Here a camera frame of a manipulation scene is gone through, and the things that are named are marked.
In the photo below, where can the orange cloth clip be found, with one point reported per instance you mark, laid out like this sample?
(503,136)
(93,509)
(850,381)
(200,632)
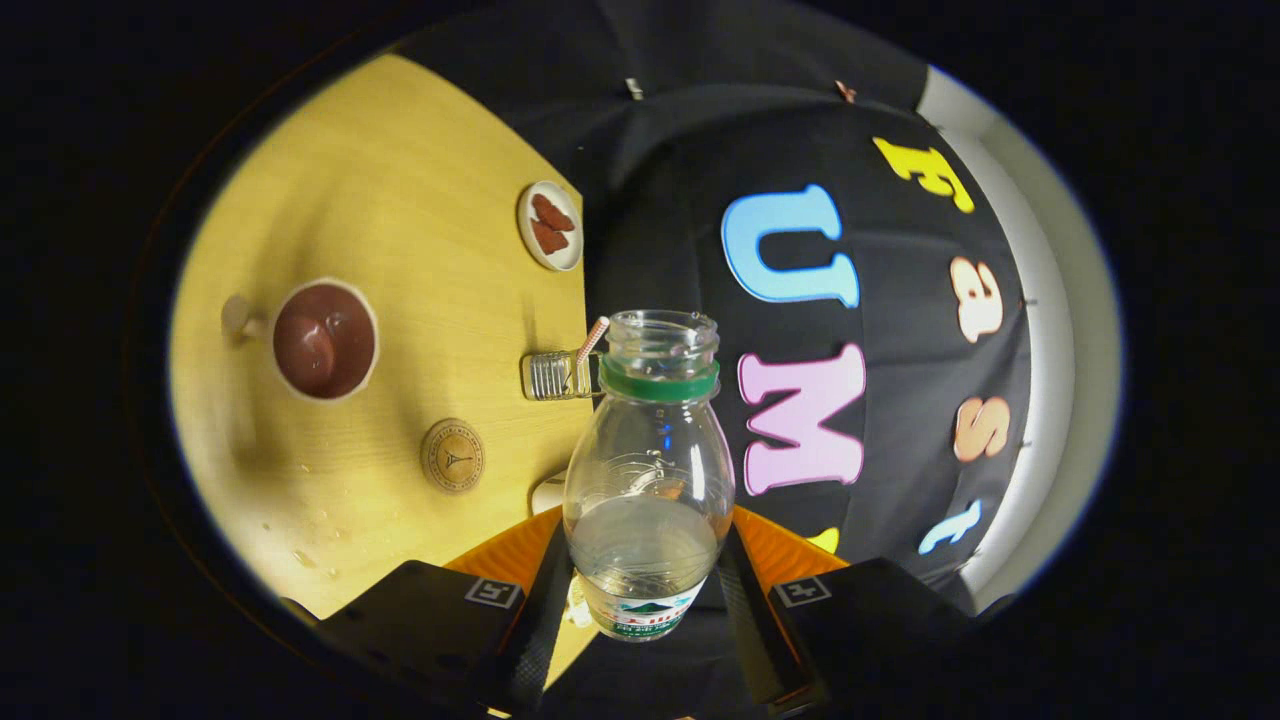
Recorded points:
(846,91)

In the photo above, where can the white toaster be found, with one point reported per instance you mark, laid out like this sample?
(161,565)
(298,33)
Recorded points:
(548,494)

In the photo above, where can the black backdrop cloth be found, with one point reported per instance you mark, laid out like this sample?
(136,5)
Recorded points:
(680,150)

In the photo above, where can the red sausage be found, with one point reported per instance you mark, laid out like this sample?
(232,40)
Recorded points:
(549,238)
(553,212)

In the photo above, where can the round wooden coaster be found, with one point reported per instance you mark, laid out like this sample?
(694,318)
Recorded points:
(453,456)

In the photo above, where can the white round plate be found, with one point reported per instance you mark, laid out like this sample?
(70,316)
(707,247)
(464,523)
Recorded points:
(525,235)

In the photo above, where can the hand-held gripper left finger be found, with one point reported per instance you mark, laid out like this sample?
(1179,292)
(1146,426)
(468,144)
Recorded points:
(540,640)

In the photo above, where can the clear plastic juice bottle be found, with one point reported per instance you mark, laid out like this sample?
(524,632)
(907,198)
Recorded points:
(650,480)

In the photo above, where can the wooden table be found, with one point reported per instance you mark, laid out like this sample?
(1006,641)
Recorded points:
(420,200)

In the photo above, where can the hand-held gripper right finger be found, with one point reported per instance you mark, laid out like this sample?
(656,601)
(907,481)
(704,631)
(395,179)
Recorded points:
(750,630)

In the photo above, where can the red striped straw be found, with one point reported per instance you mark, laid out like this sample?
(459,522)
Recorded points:
(593,340)

